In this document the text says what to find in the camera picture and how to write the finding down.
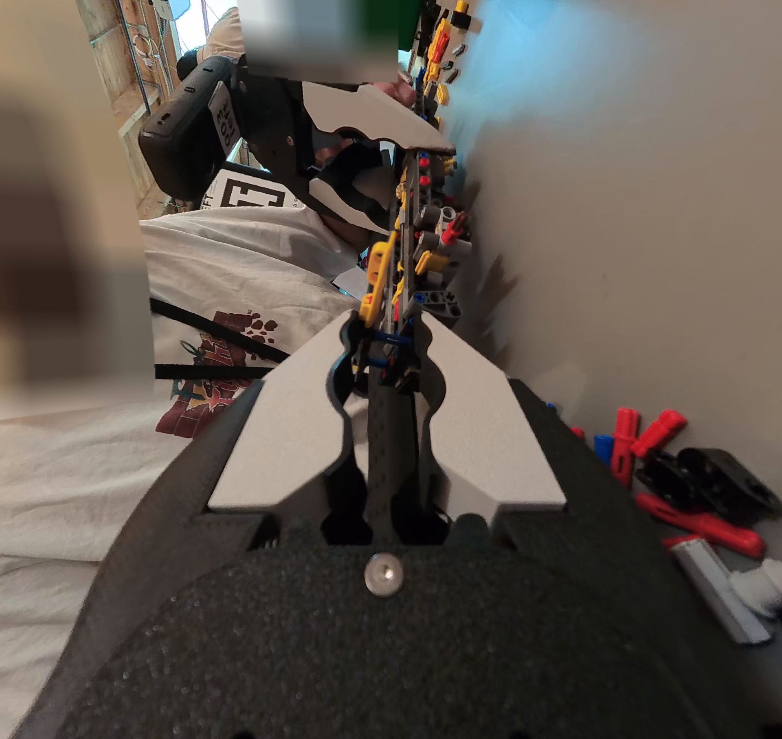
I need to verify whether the person's left forearm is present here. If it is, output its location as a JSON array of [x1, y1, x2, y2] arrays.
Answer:
[[319, 215, 376, 251]]

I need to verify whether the yellow lego panel piece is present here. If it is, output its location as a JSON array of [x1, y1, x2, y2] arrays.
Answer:
[[358, 233, 399, 329]]

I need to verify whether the framed black white marker sign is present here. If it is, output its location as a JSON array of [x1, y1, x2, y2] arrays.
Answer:
[[198, 161, 301, 212]]

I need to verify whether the person's white printed shirt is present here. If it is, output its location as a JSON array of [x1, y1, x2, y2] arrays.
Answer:
[[0, 204, 362, 721]]

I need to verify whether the pile of red blue lego pins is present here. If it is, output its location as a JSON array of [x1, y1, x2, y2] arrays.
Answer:
[[545, 405, 782, 646]]

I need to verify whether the person's left hand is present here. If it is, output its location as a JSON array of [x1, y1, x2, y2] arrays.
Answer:
[[374, 78, 419, 109]]

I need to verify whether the lego car chassis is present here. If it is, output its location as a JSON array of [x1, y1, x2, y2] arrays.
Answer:
[[367, 149, 475, 396]]

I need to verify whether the pile of yellow lego pieces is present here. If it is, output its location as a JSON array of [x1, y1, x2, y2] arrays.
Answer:
[[420, 15, 456, 108]]

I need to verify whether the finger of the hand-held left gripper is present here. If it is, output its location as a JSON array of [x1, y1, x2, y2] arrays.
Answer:
[[308, 177, 395, 238], [302, 82, 457, 156]]

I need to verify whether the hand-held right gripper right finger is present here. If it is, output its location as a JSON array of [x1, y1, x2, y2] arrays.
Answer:
[[422, 311, 568, 525]]

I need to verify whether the green plastic bin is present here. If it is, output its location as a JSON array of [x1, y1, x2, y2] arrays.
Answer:
[[348, 0, 430, 53]]

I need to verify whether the black lanyard strap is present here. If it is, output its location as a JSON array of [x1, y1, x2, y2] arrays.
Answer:
[[149, 298, 292, 383]]

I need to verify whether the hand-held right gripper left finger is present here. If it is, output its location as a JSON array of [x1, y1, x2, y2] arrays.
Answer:
[[208, 310, 362, 514]]

